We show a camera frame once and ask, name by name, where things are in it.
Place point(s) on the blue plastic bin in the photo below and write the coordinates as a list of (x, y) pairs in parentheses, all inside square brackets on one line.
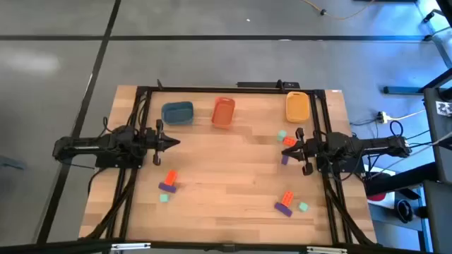
[(177, 113)]

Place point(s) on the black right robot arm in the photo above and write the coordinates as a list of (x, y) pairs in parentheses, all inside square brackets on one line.
[(374, 144)]

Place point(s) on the silver metal bracket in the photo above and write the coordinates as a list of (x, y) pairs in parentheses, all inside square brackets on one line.
[(130, 246), (326, 250)]

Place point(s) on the teal cube block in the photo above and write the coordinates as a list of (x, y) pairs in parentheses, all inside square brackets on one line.
[(303, 207), (164, 198), (282, 135)]

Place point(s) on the grey metal floor bar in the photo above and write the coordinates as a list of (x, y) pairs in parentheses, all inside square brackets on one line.
[(402, 90)]

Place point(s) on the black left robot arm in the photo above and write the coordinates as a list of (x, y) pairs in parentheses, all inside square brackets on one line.
[(84, 144)]

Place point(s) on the red round object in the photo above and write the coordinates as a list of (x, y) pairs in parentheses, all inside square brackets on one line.
[(376, 197)]

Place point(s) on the orange plastic bin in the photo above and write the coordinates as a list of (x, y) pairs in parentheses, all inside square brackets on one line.
[(223, 113)]

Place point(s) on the yellow plastic bin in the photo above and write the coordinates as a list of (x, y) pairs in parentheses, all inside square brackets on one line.
[(297, 107)]

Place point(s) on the purple long block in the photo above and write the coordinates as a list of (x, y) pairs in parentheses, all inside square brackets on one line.
[(167, 187), (283, 209), (285, 161)]

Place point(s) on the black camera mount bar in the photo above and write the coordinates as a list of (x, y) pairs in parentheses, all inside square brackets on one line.
[(261, 84)]

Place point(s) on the black rig beam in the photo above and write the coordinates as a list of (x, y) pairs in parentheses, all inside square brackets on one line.
[(53, 247)]

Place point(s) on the black headphones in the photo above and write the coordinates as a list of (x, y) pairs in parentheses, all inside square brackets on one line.
[(404, 211)]

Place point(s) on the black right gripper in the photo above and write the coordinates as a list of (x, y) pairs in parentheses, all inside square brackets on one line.
[(312, 150)]

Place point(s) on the grey metal furniture leg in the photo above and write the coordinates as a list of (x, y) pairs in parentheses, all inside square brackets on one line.
[(441, 39)]

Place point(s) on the black aluminium table frame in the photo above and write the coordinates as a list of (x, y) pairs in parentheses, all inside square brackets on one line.
[(212, 89)]

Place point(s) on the orange studded block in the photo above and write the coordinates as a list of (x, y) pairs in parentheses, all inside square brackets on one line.
[(289, 141), (171, 177), (287, 198)]

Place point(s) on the white power strip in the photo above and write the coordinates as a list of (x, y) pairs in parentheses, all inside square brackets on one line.
[(381, 116)]

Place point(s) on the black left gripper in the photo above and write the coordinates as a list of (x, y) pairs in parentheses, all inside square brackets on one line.
[(150, 141)]

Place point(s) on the black diagonal bar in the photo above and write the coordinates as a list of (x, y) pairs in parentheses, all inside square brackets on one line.
[(399, 180)]

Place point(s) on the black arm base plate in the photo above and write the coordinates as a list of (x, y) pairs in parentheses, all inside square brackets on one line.
[(106, 163), (347, 168)]

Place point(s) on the black and white tag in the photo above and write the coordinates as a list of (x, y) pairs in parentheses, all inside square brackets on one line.
[(444, 108)]

